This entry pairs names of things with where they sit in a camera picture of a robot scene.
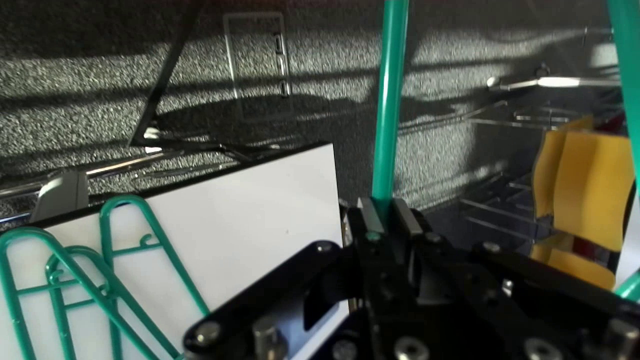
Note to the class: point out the grey plastic foot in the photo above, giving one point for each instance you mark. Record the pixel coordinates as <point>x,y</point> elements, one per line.
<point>62,195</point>

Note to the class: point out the chrome clothes rail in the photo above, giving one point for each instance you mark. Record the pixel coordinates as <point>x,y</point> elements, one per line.
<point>555,82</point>

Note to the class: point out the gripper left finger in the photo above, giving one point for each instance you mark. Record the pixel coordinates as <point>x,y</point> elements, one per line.
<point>280,285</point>

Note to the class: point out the black stand leg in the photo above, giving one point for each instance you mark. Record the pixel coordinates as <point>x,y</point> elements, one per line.
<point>165,75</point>

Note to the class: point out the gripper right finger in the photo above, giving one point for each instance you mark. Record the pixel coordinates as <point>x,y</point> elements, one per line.
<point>525,300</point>

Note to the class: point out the yellow cloth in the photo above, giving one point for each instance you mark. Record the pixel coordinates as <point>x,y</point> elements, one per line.
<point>590,185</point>

